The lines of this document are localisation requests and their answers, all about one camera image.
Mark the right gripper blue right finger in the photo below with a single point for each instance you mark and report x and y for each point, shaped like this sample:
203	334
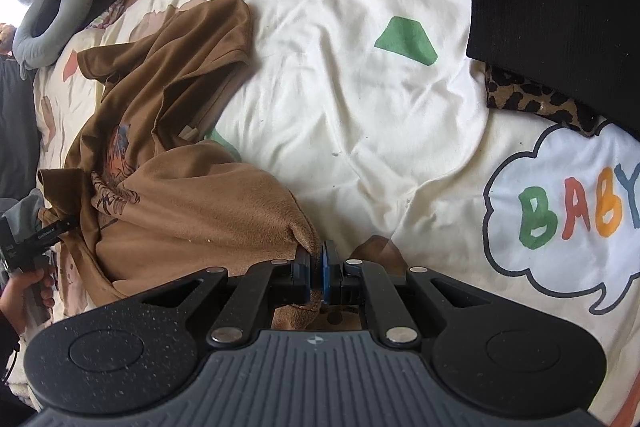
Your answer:
367	286

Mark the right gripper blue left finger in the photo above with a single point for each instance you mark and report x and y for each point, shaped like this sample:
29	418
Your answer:
262	289

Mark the brown printed t-shirt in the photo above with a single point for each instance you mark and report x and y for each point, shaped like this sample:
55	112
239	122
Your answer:
152	204

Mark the person's left hand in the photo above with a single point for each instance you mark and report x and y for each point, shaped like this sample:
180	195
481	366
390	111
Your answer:
13	299

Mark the blue denim garment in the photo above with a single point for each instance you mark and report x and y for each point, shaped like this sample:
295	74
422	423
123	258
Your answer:
23	215

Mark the dark grey pillow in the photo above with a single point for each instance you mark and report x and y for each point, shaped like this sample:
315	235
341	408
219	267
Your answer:
20	137

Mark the cream bear print bedsheet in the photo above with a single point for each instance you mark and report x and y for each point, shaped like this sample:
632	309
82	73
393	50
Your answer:
372	114

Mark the grey u-shaped neck pillow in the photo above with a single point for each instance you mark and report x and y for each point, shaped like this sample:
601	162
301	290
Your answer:
44	31

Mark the small teddy bear toy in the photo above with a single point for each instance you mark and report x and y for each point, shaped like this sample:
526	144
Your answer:
7	33

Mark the leopard print cloth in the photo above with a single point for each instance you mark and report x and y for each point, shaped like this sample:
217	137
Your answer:
508	91

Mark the floral patterned folded cloth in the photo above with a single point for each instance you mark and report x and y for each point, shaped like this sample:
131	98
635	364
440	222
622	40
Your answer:
111	13

